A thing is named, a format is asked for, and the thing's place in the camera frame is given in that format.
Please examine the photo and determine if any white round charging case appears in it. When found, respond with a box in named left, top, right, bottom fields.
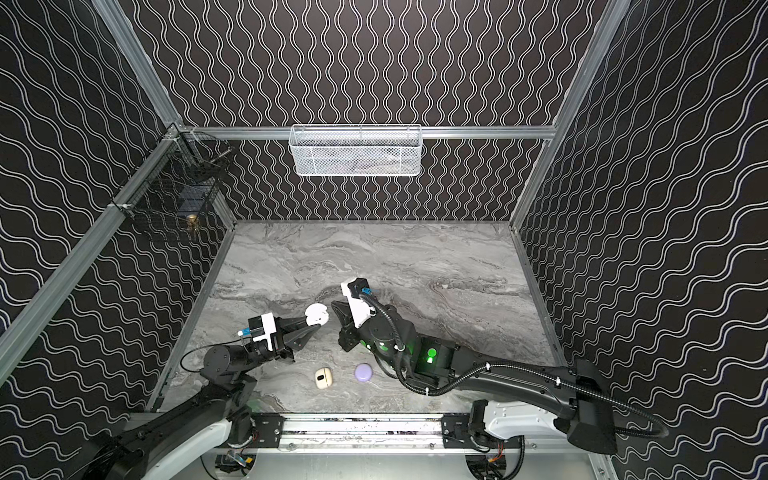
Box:
left=305, top=303, right=329, bottom=326

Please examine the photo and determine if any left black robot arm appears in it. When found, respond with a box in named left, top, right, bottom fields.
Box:
left=69, top=310, right=328, bottom=479

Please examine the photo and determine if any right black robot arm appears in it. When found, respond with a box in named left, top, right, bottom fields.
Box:
left=331, top=299, right=669, bottom=455

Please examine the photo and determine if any beige charging case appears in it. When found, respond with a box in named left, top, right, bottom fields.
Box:
left=314, top=368, right=333, bottom=390

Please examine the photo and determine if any purple round charging case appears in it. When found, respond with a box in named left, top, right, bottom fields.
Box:
left=354, top=363, right=373, bottom=382

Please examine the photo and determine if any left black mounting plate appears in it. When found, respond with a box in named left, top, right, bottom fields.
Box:
left=227, top=413, right=285, bottom=449

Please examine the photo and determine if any black mounting plate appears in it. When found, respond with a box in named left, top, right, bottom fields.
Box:
left=227, top=413, right=285, bottom=449
left=440, top=414, right=521, bottom=452

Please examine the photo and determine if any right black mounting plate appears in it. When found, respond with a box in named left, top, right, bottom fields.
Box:
left=440, top=414, right=521, bottom=452

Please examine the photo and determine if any small brass object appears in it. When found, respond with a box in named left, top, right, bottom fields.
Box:
left=186, top=214, right=200, bottom=233

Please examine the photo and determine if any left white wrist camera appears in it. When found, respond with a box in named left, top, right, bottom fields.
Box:
left=237, top=313, right=277, bottom=352

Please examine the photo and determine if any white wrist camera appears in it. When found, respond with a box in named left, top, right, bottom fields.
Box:
left=237, top=313, right=277, bottom=352
left=341, top=277, right=373, bottom=328

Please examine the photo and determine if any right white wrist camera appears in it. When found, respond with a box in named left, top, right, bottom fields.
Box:
left=341, top=277, right=373, bottom=328

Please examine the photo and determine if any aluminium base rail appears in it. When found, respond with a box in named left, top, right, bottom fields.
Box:
left=205, top=403, right=583, bottom=455

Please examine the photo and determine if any white wire mesh basket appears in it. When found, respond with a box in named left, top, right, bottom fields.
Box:
left=288, top=124, right=424, bottom=177

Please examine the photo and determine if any black wire basket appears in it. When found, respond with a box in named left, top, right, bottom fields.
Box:
left=117, top=131, right=233, bottom=243

